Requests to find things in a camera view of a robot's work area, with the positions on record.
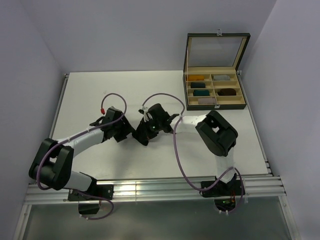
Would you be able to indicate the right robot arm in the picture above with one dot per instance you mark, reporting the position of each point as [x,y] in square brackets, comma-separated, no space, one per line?
[218,135]

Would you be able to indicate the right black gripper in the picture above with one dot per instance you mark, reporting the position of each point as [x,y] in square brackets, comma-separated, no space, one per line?
[149,121]

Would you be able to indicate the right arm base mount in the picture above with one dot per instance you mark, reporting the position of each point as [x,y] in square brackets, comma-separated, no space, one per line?
[226,195]

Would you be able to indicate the dark rolled sock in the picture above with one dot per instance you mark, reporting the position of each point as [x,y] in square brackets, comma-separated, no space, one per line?
[197,85]

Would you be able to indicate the orange rolled sock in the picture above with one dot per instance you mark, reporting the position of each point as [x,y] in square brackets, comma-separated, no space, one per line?
[195,78]

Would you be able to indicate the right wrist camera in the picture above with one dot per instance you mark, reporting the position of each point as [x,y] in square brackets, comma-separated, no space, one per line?
[145,112]

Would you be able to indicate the light grey rolled sock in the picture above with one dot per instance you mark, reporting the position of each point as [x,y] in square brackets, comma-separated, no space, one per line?
[222,77]

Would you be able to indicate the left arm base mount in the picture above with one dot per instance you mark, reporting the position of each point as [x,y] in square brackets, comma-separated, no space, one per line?
[90,201]

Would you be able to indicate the pink-grey rolled sock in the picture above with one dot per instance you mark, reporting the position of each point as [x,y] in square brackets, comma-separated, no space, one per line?
[207,101]

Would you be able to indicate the black sock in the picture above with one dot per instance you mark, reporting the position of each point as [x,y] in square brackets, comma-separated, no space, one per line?
[141,134]

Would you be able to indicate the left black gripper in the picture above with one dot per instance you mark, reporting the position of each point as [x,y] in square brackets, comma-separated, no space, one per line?
[127,129]

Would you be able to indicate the teal rolled sock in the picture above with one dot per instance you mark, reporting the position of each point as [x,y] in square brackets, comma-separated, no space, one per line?
[201,93]

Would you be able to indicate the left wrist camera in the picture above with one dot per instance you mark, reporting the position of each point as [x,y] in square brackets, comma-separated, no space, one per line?
[111,113]

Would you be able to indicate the aluminium frame rail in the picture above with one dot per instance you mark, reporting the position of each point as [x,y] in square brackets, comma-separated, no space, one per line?
[165,189]

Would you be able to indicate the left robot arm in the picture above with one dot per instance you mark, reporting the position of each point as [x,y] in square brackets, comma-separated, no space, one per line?
[52,165]

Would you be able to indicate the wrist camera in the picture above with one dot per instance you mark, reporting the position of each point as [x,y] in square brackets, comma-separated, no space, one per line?
[145,112]
[111,113]

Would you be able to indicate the black compartment storage box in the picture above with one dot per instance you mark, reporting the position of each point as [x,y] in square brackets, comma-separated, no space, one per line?
[211,71]

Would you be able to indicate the brown striped sock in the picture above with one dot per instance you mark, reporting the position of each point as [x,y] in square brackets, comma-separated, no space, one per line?
[226,92]

